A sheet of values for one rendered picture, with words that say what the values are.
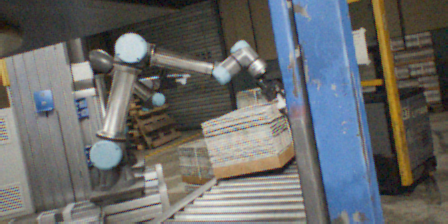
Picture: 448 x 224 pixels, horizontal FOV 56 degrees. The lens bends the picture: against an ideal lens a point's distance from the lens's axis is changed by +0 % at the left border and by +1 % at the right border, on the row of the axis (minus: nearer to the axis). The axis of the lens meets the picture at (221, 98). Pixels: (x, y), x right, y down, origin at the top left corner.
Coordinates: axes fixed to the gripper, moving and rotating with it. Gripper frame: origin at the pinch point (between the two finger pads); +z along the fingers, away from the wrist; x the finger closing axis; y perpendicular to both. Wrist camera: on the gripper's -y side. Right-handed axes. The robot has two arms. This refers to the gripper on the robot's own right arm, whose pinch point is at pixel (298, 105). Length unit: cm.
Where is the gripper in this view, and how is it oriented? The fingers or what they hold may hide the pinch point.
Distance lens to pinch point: 170.7
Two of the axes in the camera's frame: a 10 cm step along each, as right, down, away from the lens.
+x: -4.4, 1.4, -8.9
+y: -6.3, 6.6, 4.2
